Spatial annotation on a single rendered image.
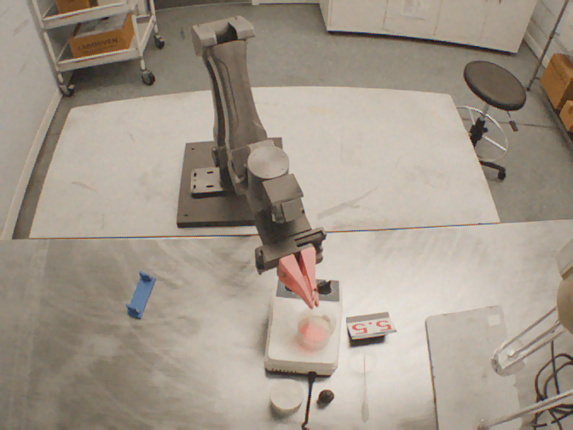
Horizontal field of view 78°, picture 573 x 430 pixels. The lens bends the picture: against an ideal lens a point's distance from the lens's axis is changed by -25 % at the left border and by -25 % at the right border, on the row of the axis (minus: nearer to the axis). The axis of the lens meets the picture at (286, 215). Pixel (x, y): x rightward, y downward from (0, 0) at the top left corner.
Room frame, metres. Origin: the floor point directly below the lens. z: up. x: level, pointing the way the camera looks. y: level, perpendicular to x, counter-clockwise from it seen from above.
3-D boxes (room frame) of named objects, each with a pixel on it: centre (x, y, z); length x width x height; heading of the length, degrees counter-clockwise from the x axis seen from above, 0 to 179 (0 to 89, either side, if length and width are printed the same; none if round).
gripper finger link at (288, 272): (0.29, -0.03, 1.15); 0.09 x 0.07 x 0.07; 23
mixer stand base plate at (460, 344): (0.18, -0.40, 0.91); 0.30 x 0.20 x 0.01; 5
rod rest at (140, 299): (0.34, 0.29, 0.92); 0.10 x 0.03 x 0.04; 167
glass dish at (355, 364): (0.22, -0.16, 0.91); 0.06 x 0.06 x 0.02
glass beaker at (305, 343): (0.25, -0.05, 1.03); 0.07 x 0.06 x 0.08; 2
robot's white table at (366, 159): (0.75, 0.08, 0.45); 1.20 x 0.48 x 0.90; 95
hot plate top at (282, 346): (0.26, -0.04, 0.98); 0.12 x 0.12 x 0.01; 87
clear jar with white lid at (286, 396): (0.14, -0.01, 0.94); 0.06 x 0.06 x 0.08
